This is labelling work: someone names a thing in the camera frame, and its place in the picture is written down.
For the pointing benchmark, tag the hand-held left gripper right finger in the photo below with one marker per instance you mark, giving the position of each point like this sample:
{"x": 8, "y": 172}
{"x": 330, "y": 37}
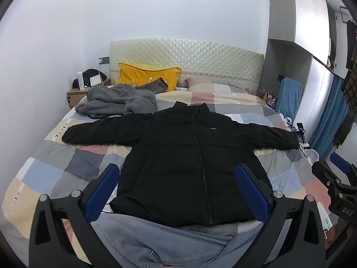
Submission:
{"x": 251, "y": 192}

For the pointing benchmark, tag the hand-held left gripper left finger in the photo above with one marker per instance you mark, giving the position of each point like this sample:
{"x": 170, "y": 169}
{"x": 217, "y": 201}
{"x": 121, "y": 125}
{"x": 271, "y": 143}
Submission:
{"x": 101, "y": 192}

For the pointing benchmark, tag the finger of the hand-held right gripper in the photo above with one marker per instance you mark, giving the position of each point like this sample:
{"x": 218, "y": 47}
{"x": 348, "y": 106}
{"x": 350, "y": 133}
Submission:
{"x": 339, "y": 160}
{"x": 323, "y": 173}

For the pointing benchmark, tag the black puffer jacket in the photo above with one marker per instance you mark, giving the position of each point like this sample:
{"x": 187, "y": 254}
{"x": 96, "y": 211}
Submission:
{"x": 181, "y": 159}

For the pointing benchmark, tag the hanging dark clothes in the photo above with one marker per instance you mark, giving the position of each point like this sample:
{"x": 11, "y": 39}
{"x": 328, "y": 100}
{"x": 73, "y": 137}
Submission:
{"x": 351, "y": 89}

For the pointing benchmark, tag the white bag green print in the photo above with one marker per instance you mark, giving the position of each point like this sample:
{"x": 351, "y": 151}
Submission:
{"x": 327, "y": 223}

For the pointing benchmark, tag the patchwork quilt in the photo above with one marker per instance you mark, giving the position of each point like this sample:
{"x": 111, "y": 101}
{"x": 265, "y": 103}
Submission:
{"x": 83, "y": 167}

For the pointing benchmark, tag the blue curtain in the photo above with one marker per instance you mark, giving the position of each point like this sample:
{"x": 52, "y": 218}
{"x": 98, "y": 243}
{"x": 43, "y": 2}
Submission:
{"x": 329, "y": 117}

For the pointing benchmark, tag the blue towel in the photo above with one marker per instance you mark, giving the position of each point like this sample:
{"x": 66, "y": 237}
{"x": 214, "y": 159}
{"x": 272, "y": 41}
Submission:
{"x": 288, "y": 97}

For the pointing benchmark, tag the person's blue jeans legs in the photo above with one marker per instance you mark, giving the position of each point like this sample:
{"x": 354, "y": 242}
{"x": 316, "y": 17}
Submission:
{"x": 167, "y": 245}

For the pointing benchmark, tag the grey fleece garment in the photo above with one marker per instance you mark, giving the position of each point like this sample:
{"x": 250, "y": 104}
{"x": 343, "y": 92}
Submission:
{"x": 117, "y": 100}

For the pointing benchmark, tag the row of small bottles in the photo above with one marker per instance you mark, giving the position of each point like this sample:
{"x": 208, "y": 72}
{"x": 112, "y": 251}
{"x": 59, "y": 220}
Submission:
{"x": 269, "y": 96}

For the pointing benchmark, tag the wooden nightstand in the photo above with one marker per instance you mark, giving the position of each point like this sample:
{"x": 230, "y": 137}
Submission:
{"x": 76, "y": 96}

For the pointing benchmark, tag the white tablet device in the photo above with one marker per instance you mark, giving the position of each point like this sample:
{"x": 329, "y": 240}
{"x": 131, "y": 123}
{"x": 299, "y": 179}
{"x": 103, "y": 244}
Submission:
{"x": 95, "y": 81}

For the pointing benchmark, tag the clear plastic bottle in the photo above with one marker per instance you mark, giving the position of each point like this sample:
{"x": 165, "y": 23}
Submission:
{"x": 81, "y": 81}

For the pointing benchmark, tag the black bag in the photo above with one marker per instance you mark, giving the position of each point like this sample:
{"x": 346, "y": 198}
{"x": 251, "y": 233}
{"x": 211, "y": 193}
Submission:
{"x": 90, "y": 74}

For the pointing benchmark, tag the pink pillow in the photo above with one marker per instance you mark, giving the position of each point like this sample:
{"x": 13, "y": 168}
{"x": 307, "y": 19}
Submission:
{"x": 199, "y": 83}

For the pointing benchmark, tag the yellow pillow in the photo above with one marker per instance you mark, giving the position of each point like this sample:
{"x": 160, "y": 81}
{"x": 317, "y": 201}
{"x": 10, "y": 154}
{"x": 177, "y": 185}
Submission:
{"x": 145, "y": 75}

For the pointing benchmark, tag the white wardrobe cabinet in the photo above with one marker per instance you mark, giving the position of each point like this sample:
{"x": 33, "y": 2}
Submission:
{"x": 304, "y": 33}

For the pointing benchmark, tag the cream quilted headboard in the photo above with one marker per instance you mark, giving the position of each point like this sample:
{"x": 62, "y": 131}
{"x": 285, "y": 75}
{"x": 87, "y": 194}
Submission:
{"x": 209, "y": 58}

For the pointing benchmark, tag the dark wall socket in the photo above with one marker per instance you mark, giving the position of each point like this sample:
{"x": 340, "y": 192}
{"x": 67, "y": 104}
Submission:
{"x": 280, "y": 78}

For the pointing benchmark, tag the grey wall socket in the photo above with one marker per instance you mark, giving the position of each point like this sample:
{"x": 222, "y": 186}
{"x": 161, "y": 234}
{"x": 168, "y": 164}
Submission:
{"x": 104, "y": 60}

